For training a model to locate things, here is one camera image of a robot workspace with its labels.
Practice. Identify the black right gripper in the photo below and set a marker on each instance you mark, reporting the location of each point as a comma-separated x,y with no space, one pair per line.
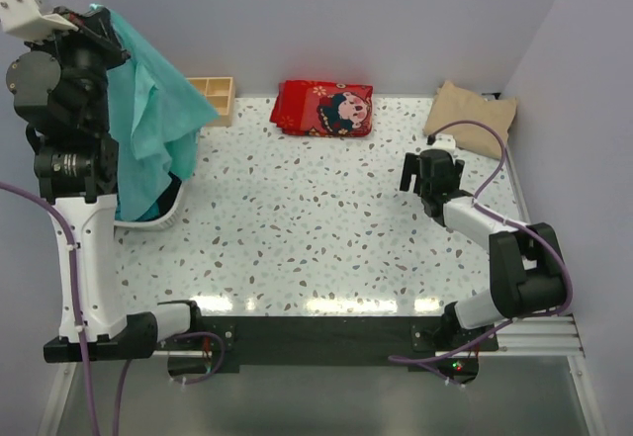
410,167

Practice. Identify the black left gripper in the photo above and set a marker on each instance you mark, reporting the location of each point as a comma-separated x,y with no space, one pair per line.
96,29

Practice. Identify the mint green t shirt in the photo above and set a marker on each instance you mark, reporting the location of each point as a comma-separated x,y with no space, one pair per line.
155,116

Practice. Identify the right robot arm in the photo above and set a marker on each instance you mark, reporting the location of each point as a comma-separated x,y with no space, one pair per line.
527,273

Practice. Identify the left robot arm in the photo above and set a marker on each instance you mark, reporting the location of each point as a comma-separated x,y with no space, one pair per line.
60,89

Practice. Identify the beige folded t shirt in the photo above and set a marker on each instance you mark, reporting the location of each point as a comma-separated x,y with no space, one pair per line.
452,104

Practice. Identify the red folded cartoon blanket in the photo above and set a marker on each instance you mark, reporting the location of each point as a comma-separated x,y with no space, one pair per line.
324,109

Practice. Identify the wooden compartment organizer box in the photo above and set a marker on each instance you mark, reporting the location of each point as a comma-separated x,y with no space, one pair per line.
220,93

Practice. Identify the black garment with label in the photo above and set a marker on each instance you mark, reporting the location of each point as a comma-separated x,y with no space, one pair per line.
168,201

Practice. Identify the teal t shirt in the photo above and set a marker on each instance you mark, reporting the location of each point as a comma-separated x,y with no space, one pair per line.
155,211

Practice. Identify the white plastic laundry basket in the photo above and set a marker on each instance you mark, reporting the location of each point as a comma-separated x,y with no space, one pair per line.
157,224

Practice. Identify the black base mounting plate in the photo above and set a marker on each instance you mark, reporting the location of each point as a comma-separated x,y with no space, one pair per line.
323,341

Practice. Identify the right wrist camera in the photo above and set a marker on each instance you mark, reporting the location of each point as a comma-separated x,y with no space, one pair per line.
441,141

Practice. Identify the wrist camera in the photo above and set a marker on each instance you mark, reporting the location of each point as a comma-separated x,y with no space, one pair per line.
22,6
441,141

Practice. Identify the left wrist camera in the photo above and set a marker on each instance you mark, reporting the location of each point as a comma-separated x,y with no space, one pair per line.
22,6

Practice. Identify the aluminium frame rail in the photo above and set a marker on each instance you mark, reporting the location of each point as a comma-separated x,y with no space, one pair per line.
557,337

